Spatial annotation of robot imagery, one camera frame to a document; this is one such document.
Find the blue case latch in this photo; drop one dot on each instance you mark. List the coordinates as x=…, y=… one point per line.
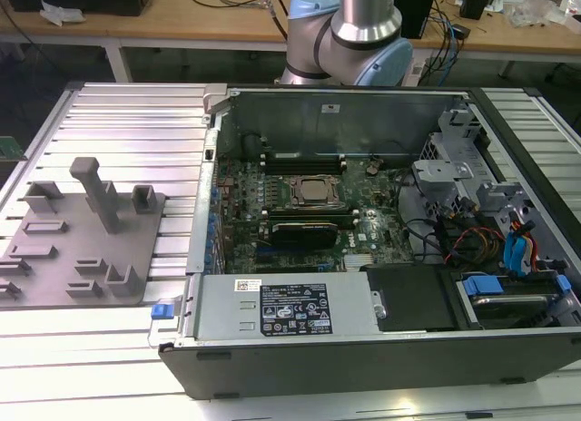
x=162, y=313

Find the white power strip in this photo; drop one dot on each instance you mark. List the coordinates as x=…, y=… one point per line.
x=414, y=71

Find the clear plastic bags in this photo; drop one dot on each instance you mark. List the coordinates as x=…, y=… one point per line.
x=526, y=12

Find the open black PC case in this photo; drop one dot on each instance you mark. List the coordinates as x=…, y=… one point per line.
x=318, y=371

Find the silver metal drive cage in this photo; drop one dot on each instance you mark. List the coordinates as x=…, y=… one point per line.
x=449, y=167

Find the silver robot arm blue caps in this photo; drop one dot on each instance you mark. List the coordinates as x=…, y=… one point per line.
x=363, y=31

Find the silver CPU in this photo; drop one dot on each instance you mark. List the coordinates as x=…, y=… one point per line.
x=313, y=190

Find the dark hard disk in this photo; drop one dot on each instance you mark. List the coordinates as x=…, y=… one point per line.
x=508, y=310

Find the black plastic cover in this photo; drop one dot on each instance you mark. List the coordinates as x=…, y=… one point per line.
x=408, y=298

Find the grey parts rack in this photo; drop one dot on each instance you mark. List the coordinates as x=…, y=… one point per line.
x=77, y=239

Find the green motherboard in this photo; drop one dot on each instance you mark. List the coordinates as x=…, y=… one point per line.
x=377, y=203

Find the silver chipset heatsink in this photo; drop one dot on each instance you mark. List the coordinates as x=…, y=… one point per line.
x=358, y=260

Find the black graphics card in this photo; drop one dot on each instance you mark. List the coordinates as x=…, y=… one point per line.
x=304, y=234

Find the small black device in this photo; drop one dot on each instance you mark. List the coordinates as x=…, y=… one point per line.
x=474, y=6

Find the blue disk carrier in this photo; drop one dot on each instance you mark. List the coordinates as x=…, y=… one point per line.
x=481, y=285

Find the tall black box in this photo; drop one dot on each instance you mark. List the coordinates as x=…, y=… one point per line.
x=417, y=12

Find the crumpled white paper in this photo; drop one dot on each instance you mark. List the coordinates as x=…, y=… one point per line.
x=59, y=15

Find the wooden desk white frame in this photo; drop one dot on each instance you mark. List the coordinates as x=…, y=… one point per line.
x=181, y=26

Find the white red box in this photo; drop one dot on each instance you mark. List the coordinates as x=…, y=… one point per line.
x=569, y=8

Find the silver power supply unit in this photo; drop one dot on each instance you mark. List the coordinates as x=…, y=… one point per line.
x=227, y=312

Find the silver coin battery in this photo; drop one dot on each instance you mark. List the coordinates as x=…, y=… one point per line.
x=372, y=170

